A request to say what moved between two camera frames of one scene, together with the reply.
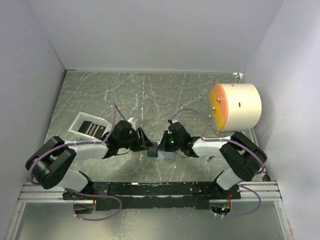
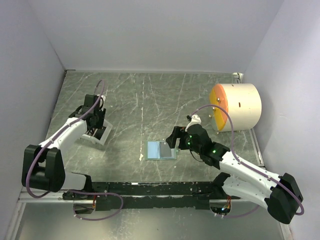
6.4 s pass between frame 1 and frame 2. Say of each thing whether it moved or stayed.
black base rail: stayed
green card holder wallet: stayed
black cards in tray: stayed
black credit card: moved
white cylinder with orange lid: stayed
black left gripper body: moved
